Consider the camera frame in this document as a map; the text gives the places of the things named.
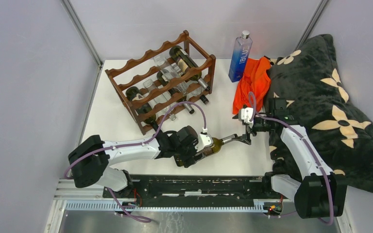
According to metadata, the aluminium corner post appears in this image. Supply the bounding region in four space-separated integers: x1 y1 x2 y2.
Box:
295 0 330 50
60 0 104 68

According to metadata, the small clear glass bottle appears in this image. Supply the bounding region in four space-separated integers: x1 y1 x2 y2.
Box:
153 54 187 96

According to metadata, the right aluminium corner post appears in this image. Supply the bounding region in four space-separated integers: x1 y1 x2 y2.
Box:
295 0 330 50

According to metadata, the orange cloth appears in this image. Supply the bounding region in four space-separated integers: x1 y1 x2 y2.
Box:
232 57 271 115

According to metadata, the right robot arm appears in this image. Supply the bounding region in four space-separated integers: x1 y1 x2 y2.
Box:
233 92 347 225

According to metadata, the left aluminium corner post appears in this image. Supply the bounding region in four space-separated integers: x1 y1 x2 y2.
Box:
60 0 104 68

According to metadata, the black floral blanket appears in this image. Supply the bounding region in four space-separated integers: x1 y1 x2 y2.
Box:
264 34 373 193

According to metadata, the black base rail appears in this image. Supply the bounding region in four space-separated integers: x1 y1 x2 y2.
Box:
114 175 281 211

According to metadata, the brown wooden wine rack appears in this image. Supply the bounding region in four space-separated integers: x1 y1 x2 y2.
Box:
105 30 216 134

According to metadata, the dark wine bottle silver neck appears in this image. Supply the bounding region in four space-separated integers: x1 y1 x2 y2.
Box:
174 134 237 167

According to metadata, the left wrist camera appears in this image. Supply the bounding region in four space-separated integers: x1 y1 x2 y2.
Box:
195 128 213 153

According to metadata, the dark wine bottle brown label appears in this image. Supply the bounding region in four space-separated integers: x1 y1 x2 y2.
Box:
169 45 211 91

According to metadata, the tall clear glass bottle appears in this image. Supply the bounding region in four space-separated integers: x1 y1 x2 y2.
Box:
142 79 177 121

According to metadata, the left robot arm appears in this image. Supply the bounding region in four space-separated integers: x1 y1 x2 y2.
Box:
66 126 213 198

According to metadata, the blue square glass bottle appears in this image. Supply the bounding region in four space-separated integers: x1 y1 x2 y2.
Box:
228 30 253 83

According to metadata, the dark green wine bottle labelled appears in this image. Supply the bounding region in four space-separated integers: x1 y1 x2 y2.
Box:
124 86 161 131

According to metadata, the clear square bottle black cap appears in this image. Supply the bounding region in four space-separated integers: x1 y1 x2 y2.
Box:
172 64 210 105

